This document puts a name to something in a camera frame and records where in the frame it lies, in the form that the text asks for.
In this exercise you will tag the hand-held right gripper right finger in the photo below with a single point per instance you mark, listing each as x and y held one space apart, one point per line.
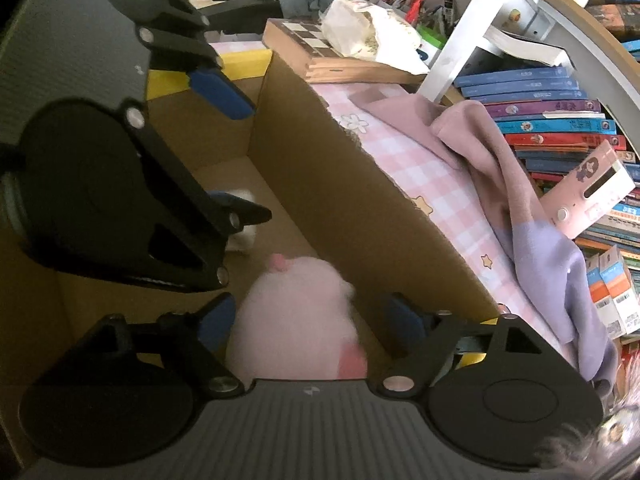
402 320

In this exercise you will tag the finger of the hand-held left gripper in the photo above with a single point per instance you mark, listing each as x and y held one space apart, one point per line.
240 212
220 91

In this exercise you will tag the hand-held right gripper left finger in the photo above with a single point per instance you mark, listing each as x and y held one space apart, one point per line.
217 325

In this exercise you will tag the small white box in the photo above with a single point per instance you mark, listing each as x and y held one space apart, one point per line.
245 242

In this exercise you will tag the pink cloth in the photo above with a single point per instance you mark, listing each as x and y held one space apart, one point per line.
290 310

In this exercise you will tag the yellow cardboard box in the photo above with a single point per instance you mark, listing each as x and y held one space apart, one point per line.
310 185

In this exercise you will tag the black chair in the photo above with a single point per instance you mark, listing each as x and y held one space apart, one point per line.
240 12

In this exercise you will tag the wooden chessboard box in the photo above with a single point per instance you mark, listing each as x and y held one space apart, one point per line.
320 60

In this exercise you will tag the dark grey garment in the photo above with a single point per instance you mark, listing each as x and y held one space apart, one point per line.
310 0

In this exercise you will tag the pink checked tablecloth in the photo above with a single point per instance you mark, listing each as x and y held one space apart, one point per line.
400 160

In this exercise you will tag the white plastic bag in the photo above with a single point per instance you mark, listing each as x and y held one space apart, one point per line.
370 30

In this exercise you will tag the pink and lavender sweater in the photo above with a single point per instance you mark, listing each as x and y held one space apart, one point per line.
500 170

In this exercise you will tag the orange and blue small carton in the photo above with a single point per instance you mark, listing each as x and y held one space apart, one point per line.
622 280
602 300

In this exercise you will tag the red figurine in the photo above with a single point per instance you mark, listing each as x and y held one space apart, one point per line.
416 7

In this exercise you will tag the green rimmed cup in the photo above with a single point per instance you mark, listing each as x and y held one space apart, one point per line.
431 42

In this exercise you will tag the pink printed carton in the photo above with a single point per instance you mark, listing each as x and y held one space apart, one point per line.
590 190

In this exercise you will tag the bunch of pens and markers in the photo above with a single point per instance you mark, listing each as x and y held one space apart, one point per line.
445 5

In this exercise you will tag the row of colourful books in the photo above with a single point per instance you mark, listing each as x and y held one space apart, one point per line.
545 110
617 5

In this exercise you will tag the white bookshelf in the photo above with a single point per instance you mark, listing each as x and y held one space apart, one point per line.
475 25

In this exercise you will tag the white paperback book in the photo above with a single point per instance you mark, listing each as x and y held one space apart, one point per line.
530 50

